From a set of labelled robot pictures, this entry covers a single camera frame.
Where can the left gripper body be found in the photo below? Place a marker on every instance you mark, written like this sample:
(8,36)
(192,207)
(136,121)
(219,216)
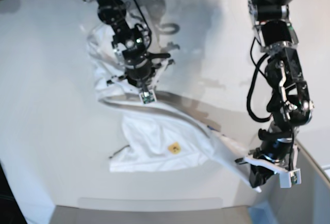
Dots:
(279,153)

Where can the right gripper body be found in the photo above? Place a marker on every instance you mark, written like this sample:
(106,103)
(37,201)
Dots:
(142,75)

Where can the white printed t-shirt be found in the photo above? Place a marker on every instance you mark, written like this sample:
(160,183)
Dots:
(159,137)

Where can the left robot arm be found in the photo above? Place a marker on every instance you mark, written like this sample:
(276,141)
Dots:
(290,105)

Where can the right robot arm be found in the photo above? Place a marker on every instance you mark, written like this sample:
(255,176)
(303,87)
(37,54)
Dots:
(128,43)

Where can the grey front tray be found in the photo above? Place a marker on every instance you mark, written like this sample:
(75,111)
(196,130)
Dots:
(97,210)

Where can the grey bin right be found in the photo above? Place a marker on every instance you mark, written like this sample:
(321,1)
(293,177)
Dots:
(307,202)

